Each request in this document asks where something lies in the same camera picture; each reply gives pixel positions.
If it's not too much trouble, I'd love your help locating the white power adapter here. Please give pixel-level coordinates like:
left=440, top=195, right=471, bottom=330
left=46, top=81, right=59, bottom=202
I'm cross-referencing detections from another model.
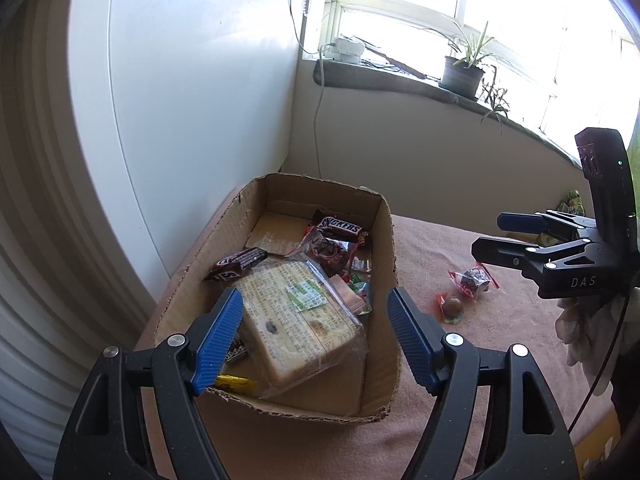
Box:
left=327, top=36, right=366, bottom=65

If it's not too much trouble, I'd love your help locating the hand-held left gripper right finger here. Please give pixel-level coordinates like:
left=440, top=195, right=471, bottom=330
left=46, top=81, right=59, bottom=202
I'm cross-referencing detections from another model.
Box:
left=386, top=286, right=581, bottom=480

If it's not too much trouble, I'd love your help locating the yellow snack packet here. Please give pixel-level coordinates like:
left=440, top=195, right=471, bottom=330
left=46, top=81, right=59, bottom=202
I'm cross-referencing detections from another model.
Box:
left=215, top=375, right=258, bottom=393

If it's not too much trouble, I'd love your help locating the potted spider plant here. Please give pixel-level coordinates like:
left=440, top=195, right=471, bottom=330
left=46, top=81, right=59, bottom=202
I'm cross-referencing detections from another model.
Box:
left=440, top=15, right=498, bottom=100

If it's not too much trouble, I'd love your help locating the pink stick sachet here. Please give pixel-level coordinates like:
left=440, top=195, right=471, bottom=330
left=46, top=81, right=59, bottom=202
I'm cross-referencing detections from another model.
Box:
left=332, top=277, right=368, bottom=313

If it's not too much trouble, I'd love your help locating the person's right hand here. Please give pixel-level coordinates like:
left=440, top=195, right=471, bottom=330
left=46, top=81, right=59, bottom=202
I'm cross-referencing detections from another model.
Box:
left=554, top=296, right=628, bottom=396

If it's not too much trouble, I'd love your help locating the white cable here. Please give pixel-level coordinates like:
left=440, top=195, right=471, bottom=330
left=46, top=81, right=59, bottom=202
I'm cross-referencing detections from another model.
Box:
left=289, top=0, right=321, bottom=56
left=312, top=45, right=328, bottom=176

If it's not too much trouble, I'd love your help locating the large wrapped cracker packet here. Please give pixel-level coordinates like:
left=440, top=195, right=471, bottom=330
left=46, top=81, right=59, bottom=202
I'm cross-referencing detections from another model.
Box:
left=232, top=255, right=371, bottom=401

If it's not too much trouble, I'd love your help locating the small trailing plant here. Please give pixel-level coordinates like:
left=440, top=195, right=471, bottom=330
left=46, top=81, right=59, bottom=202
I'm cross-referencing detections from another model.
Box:
left=477, top=67, right=513, bottom=136

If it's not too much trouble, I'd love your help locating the person's right forearm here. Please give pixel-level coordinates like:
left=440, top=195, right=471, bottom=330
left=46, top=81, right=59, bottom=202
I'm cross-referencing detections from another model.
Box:
left=607, top=355, right=640, bottom=428

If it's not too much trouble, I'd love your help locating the white ribbed panel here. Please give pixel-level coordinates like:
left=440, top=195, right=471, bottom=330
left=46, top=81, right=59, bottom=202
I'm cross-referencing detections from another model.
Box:
left=0, top=0, right=166, bottom=476

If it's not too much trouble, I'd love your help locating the pink blanket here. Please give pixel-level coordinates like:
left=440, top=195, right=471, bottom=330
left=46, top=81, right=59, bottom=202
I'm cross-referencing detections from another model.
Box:
left=135, top=212, right=626, bottom=480

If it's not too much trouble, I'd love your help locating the yellow printed sheet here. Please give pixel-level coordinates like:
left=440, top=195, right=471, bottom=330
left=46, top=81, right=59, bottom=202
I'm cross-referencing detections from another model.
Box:
left=575, top=405, right=626, bottom=463

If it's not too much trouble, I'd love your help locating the grey windowsill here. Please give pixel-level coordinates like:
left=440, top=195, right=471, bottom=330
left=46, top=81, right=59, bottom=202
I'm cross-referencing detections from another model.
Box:
left=312, top=57, right=586, bottom=171

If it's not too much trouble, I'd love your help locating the brown round candy packet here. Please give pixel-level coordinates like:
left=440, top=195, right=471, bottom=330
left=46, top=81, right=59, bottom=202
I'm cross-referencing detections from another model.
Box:
left=435, top=292, right=465, bottom=323

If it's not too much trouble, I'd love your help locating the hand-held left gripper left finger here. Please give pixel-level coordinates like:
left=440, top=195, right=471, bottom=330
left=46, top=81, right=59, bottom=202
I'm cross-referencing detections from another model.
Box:
left=52, top=287, right=244, bottom=480

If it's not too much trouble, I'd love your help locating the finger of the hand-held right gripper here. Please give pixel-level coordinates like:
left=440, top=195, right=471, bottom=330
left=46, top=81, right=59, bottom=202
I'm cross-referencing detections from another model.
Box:
left=497, top=211, right=599, bottom=248
left=471, top=236, right=602, bottom=279

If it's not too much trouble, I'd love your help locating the brown chocolate bar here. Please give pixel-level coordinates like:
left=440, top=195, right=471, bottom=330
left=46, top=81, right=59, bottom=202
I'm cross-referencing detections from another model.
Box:
left=202, top=247, right=268, bottom=283
left=307, top=209, right=371, bottom=248
left=220, top=337, right=251, bottom=363

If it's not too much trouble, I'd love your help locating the black cable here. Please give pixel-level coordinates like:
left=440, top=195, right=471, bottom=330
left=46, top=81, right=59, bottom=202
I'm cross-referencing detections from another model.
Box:
left=565, top=292, right=632, bottom=433

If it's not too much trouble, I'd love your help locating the red dried fruit packet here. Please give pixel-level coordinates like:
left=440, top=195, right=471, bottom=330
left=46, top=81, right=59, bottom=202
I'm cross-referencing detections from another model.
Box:
left=295, top=230, right=361, bottom=276

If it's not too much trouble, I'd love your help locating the red packet with dark candy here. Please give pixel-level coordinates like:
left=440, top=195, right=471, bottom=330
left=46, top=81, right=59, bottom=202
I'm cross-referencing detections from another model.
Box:
left=448, top=267, right=501, bottom=301

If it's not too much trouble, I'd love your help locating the lime green snack packet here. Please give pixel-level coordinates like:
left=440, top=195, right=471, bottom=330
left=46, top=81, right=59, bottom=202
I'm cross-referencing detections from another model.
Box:
left=348, top=274, right=373, bottom=313

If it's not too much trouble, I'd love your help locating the brown cardboard box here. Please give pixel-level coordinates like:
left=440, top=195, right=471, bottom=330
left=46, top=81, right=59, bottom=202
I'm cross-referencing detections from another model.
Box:
left=155, top=172, right=405, bottom=423

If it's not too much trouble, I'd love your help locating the green snack bag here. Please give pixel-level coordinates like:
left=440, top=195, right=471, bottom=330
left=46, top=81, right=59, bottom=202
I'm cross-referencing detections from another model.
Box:
left=557, top=190, right=588, bottom=218

